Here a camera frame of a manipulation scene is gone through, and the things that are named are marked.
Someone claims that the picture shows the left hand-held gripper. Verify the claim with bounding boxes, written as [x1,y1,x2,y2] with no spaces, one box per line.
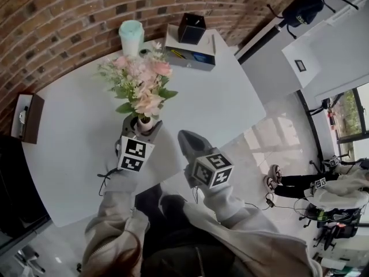
[115,115,164,173]

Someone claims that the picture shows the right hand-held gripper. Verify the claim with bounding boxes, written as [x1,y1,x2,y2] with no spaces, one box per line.
[177,129,234,190]

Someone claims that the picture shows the white ceramic vase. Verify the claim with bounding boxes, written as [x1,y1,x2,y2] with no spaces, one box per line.
[137,115,155,132]

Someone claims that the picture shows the pink artificial flowers bouquet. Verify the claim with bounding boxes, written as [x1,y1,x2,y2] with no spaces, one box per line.
[95,40,179,121]

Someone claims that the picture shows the person's left forearm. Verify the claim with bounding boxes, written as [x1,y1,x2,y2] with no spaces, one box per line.
[96,169,150,233]

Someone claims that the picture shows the person's right forearm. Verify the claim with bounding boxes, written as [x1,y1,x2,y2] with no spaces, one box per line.
[201,183,277,233]

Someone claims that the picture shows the white curved desk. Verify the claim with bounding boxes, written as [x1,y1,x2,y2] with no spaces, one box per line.
[21,29,268,229]

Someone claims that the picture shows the person's black trousers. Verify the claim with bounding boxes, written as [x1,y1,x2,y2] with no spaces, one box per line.
[134,183,191,242]

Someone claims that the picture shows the white tumbler with mint lid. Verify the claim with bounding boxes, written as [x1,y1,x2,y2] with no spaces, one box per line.
[118,20,144,56]

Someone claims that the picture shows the grey desktop drawer box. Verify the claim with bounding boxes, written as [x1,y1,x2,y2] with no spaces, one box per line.
[163,24,217,72]

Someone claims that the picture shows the black pen holder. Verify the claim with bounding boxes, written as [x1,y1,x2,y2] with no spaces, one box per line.
[177,13,206,45]

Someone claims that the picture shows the brown tissue box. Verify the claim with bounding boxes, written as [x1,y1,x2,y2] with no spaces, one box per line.
[10,92,46,145]

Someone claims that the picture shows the person's black inner top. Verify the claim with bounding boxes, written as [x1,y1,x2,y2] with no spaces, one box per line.
[141,235,242,277]

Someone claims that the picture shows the person's grey jacket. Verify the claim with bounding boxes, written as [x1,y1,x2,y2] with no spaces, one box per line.
[82,200,323,277]

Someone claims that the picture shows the small black framed display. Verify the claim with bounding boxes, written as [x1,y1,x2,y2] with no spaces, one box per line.
[293,59,308,73]

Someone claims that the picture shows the black coat rack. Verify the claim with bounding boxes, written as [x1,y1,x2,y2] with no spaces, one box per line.
[236,0,361,63]

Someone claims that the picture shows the black framed window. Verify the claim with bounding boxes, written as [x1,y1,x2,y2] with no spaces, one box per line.
[296,84,369,167]

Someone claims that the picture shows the white shelf cabinet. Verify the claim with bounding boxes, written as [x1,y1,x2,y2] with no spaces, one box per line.
[239,10,369,100]

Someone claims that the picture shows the black office chair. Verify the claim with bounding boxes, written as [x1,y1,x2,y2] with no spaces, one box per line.
[299,203,361,252]

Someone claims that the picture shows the black hanging bag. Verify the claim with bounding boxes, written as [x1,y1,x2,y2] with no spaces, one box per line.
[281,0,324,39]

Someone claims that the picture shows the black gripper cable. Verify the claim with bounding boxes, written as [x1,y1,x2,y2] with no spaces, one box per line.
[190,183,200,204]
[97,169,116,196]

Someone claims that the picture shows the black floor cable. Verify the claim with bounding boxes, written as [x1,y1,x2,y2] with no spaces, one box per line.
[264,192,308,213]

